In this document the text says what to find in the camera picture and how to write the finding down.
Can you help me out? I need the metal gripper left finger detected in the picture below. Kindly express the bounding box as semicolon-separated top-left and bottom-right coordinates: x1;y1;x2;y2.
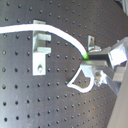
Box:
80;64;126;95

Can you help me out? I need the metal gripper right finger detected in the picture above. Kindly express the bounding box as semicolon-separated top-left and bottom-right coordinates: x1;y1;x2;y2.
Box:
89;37;128;66

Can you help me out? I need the white cable with green tip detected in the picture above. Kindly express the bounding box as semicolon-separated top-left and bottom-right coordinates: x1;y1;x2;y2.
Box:
0;23;92;61

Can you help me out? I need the white looped cable piece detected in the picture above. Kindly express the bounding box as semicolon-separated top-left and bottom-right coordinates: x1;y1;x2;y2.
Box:
67;68;99;93

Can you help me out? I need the small metal bracket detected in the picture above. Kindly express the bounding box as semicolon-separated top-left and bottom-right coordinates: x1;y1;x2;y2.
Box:
87;35;101;52

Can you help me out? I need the metal cable routing clip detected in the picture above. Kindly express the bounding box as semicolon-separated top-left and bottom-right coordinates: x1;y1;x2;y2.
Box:
31;19;53;77

